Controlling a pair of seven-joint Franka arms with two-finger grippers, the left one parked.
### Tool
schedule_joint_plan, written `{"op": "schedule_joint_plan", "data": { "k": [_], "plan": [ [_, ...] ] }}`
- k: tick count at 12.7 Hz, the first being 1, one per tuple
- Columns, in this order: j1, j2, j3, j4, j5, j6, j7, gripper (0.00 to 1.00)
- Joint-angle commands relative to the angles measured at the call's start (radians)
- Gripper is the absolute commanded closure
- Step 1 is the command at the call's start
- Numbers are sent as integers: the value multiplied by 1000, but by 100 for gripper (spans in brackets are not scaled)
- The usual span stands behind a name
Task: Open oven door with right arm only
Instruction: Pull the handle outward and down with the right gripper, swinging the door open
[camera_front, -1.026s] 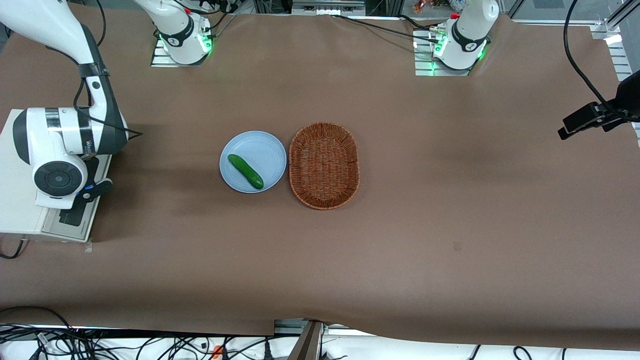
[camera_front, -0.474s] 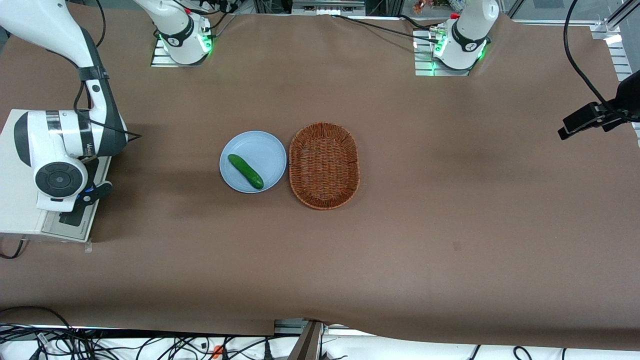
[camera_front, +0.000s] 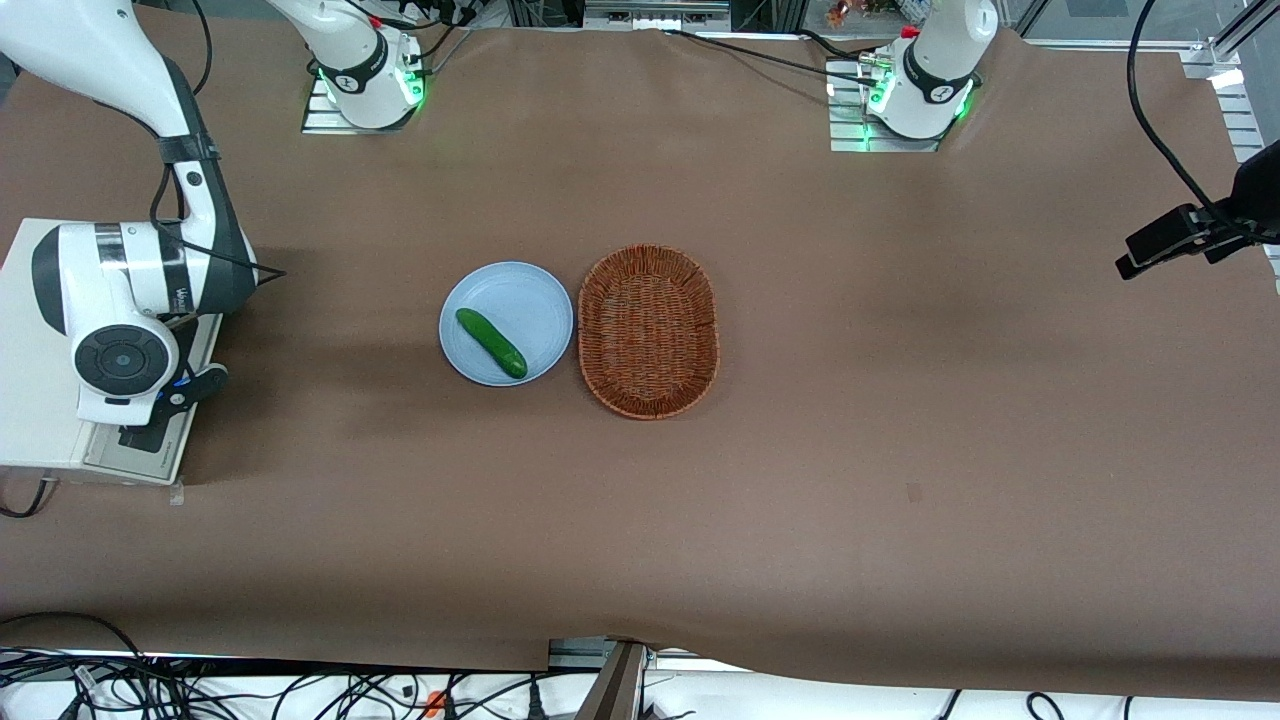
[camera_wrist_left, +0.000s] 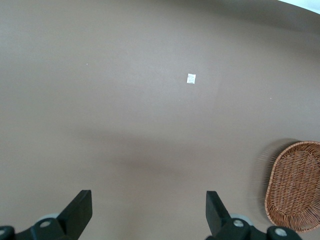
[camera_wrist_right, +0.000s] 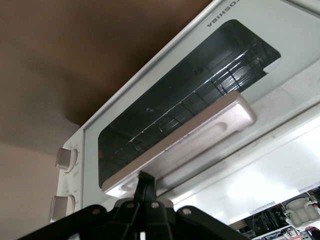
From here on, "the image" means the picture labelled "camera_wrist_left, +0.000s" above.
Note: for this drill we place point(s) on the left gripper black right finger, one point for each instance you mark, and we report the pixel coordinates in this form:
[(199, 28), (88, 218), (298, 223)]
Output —
[(216, 212)]

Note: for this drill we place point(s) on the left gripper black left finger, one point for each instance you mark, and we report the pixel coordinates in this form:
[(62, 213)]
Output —
[(77, 212)]

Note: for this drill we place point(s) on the brown oval wicker basket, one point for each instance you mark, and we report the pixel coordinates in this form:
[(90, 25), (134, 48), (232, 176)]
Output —
[(295, 185)]

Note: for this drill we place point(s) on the brown paper table cover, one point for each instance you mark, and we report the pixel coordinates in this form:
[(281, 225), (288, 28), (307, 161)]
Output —
[(125, 100)]

